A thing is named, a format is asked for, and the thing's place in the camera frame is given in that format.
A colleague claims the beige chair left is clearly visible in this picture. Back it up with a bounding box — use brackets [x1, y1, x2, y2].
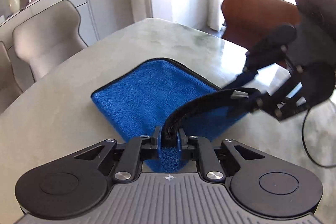
[0, 42, 23, 113]

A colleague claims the beige chair right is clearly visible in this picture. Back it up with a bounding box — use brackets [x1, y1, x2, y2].
[13, 0, 87, 81]

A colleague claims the white sideboard cabinet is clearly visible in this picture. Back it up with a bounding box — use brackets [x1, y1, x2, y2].
[1, 0, 97, 90]

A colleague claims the white vase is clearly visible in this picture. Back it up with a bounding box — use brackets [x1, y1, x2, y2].
[9, 0, 21, 14]

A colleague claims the black cable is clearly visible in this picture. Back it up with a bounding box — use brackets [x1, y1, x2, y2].
[301, 97, 336, 169]

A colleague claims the brown leather chair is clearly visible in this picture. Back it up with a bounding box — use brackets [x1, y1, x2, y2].
[222, 0, 301, 51]

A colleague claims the blue and grey towel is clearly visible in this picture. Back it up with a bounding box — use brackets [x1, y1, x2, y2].
[91, 58, 260, 173]

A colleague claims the beige chair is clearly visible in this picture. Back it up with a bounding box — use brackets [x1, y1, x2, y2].
[13, 0, 87, 81]
[0, 42, 23, 113]

